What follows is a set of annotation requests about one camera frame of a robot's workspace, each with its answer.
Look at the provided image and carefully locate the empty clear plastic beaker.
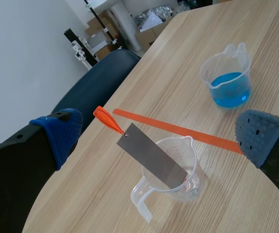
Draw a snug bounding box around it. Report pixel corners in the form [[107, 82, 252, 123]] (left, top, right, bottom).
[[130, 135, 206, 224]]

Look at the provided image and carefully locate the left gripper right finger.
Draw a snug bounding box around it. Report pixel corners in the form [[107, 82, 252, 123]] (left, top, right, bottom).
[[234, 109, 279, 211]]

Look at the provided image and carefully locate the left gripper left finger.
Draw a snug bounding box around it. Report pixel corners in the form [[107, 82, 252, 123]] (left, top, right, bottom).
[[0, 108, 84, 233]]

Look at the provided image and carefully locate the thin black metal rail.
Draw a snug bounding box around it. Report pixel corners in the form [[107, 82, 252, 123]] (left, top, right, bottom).
[[83, 0, 125, 49]]

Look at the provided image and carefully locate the grey metal plate orange strip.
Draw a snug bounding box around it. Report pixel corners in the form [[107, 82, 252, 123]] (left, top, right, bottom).
[[93, 106, 188, 190]]

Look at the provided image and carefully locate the brown cardboard box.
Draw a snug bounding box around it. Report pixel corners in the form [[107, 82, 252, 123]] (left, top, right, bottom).
[[136, 17, 174, 52], [85, 11, 118, 60]]

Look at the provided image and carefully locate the dark blue chair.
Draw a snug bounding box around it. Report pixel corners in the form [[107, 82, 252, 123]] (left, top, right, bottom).
[[51, 49, 142, 132]]

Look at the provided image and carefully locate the clear beaker with blue liquid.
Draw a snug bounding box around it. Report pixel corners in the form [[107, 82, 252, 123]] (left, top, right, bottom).
[[199, 42, 252, 108]]

